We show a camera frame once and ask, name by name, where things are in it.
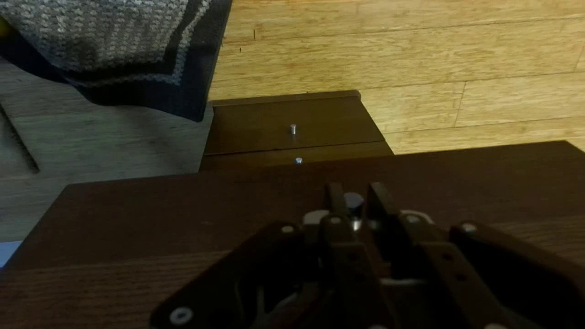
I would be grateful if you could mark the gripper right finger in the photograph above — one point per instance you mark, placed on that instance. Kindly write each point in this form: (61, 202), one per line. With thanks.
(493, 274)

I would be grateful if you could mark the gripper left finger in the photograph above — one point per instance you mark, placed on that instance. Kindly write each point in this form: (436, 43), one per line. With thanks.
(274, 269)

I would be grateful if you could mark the dark brown wooden dresser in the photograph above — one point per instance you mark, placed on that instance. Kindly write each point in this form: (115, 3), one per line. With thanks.
(137, 219)

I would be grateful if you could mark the grey rug with dark border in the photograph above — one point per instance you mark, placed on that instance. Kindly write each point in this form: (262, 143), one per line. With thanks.
(105, 36)

